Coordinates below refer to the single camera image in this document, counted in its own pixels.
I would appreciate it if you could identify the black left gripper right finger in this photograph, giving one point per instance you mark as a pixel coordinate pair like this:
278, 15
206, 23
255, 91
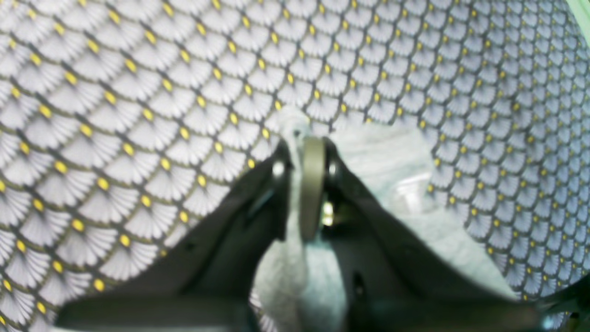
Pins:
393, 282

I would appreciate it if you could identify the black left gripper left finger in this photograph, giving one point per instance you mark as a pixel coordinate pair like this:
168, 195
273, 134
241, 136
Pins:
204, 282

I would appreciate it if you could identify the light grey T-shirt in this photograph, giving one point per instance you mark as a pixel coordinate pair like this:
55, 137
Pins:
298, 286

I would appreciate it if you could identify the patterned blue fan tablecloth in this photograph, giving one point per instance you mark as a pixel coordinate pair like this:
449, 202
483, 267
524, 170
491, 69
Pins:
124, 122

